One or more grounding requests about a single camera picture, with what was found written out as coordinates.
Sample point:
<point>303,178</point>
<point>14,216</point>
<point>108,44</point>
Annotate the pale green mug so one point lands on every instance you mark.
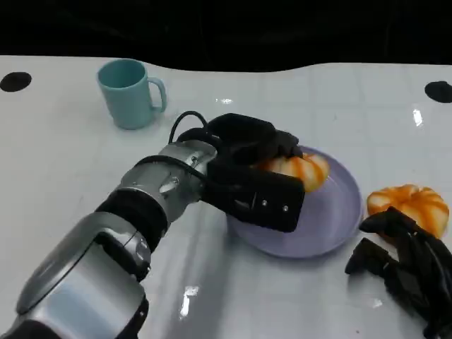
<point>125,99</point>

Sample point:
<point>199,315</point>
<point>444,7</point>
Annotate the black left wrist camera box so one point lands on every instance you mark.
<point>257,197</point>

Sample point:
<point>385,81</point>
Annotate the lilac plate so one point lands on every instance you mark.
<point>325,222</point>

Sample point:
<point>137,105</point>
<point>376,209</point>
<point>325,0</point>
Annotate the orange and white toy bread roll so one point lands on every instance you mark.
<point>409,199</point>
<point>303,173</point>

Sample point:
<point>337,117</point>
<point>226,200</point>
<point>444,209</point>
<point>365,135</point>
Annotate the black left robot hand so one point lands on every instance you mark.
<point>247,136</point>

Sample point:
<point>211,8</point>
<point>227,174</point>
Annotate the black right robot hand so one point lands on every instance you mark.
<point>413,261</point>

